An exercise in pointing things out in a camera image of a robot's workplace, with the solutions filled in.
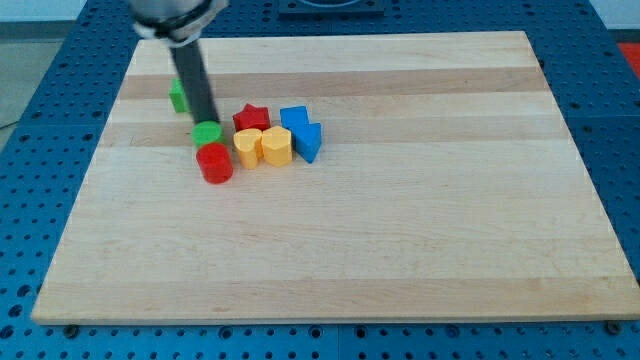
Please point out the green cylinder block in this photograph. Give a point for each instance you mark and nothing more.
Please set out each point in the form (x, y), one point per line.
(207, 132)

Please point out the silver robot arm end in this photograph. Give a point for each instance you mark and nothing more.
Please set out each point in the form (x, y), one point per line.
(175, 22)

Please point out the blue arrow block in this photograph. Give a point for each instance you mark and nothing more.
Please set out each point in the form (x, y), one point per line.
(307, 136)

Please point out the yellow pentagon block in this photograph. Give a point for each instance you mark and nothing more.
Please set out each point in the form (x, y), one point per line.
(277, 146)

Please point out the yellow heart block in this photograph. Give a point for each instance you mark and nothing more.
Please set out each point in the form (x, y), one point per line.
(248, 145)

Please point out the red star block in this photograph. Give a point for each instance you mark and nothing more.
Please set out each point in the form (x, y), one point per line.
(252, 117)

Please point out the red cylinder block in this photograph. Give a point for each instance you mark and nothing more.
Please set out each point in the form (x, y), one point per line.
(215, 163)

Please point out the wooden board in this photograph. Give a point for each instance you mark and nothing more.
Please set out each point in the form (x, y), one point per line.
(447, 188)

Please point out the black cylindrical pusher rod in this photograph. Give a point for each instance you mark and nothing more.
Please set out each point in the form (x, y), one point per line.
(192, 72)

